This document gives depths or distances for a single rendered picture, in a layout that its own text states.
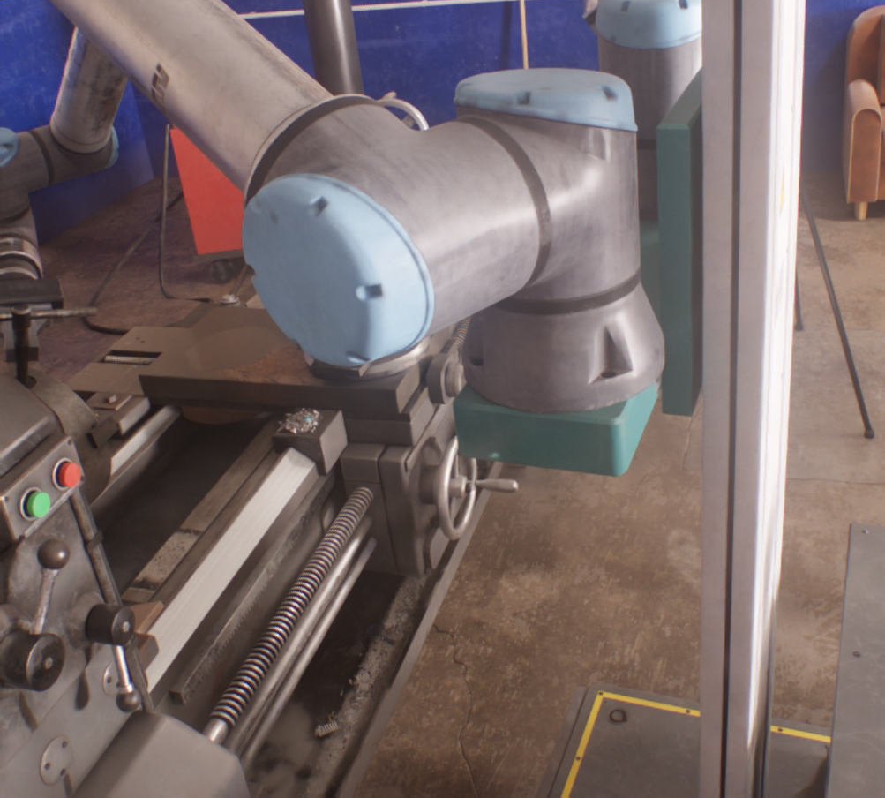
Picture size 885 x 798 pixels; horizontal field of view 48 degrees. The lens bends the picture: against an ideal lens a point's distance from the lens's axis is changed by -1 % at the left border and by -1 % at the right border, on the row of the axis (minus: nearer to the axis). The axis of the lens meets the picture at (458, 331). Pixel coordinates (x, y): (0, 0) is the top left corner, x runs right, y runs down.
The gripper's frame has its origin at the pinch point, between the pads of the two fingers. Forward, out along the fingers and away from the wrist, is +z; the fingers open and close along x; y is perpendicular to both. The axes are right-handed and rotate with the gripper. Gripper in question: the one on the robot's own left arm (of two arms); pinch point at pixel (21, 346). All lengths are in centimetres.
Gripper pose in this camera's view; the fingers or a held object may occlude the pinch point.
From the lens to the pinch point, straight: 150.8
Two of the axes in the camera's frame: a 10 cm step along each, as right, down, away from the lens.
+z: 3.9, 5.9, -7.0
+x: 8.9, -0.6, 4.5
